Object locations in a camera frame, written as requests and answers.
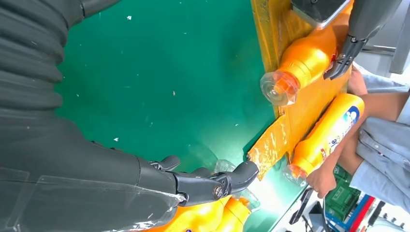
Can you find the grey metal table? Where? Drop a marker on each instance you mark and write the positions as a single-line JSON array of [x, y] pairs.
[[402, 44]]

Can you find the black smartphone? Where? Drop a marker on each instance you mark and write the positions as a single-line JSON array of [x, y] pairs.
[[301, 206]]

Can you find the blue metal rack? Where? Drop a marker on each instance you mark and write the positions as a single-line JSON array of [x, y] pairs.
[[352, 219]]

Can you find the green plastic crate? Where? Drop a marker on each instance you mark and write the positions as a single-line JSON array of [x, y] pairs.
[[341, 198]]

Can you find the red metal pole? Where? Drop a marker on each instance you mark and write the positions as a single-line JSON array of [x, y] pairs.
[[363, 213]]

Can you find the person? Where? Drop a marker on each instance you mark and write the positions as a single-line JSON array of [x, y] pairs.
[[381, 153]]

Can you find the yellow plastic-wrapped board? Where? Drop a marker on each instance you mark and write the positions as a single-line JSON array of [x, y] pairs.
[[272, 32]]

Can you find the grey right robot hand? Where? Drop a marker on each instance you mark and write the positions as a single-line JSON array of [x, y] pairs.
[[80, 185]]

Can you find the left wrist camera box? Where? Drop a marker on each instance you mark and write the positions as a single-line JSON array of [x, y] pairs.
[[317, 9]]

